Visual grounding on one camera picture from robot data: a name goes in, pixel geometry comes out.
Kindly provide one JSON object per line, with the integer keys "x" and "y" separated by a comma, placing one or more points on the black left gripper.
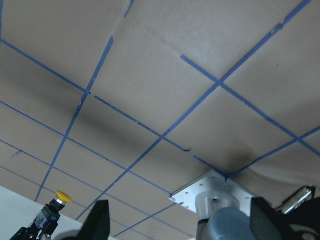
{"x": 27, "y": 232}

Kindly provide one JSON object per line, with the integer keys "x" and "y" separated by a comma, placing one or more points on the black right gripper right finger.
{"x": 263, "y": 220}

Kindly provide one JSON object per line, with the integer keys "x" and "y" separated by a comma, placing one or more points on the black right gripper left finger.
{"x": 97, "y": 224}

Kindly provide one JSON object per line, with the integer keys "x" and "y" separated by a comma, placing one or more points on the yellow push button switch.
{"x": 53, "y": 208}

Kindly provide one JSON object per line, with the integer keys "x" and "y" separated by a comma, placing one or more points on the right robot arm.
{"x": 221, "y": 216}

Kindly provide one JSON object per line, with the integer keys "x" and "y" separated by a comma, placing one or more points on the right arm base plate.
{"x": 211, "y": 192}

